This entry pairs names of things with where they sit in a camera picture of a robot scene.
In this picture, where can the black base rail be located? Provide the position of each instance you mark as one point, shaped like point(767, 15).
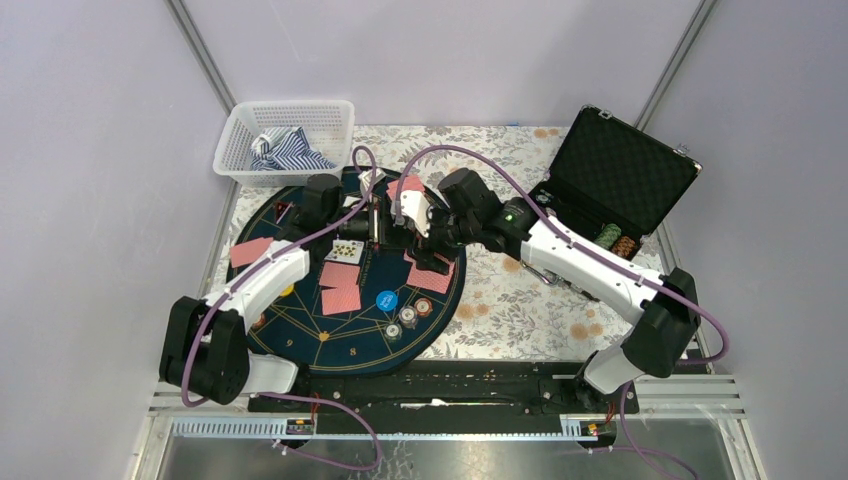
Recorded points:
point(464, 397)

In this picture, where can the face down card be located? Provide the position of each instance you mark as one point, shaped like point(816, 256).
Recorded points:
point(339, 300)
point(338, 275)

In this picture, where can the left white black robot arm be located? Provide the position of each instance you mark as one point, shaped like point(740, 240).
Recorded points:
point(206, 354)

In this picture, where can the black aluminium chip case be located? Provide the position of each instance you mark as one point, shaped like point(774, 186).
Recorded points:
point(606, 171)

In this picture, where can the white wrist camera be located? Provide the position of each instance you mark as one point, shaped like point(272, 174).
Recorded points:
point(411, 210)
point(368, 179)

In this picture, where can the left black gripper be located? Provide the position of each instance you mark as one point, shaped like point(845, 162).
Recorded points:
point(381, 230)

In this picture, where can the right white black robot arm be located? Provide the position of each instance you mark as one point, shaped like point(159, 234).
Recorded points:
point(661, 308)

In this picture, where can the dealt red card top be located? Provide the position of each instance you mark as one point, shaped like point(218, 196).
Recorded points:
point(410, 183)

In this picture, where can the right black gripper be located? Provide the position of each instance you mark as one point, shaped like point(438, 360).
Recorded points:
point(424, 248)

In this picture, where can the blue ten chip stack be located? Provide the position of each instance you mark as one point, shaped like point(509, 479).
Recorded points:
point(408, 317)

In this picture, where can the red playing card deck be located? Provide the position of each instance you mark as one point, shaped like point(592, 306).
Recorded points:
point(428, 261)

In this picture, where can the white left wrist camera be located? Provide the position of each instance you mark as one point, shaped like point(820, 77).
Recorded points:
point(368, 179)

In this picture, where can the face up card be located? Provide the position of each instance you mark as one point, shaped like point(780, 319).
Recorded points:
point(346, 251)

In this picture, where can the blue small blind button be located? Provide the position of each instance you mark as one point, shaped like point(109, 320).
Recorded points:
point(386, 301)

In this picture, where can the red white chip stack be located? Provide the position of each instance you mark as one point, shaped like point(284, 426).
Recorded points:
point(423, 307)

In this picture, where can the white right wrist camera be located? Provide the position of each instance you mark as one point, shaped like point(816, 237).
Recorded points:
point(411, 210)

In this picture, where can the dealt red cards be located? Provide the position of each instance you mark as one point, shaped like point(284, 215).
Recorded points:
point(429, 280)

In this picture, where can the round dark poker mat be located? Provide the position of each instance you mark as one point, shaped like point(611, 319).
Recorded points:
point(294, 328)

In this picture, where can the orange black chip row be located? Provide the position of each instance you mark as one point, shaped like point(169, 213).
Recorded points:
point(625, 247)

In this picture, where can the green chip row in case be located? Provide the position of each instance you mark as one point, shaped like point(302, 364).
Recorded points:
point(608, 236)

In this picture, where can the white plastic basket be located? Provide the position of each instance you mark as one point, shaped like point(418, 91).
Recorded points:
point(328, 125)

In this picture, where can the blue striped cloth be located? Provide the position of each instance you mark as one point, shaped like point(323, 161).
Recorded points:
point(286, 149)

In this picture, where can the dealt red card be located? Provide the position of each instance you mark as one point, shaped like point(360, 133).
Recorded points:
point(246, 253)
point(410, 183)

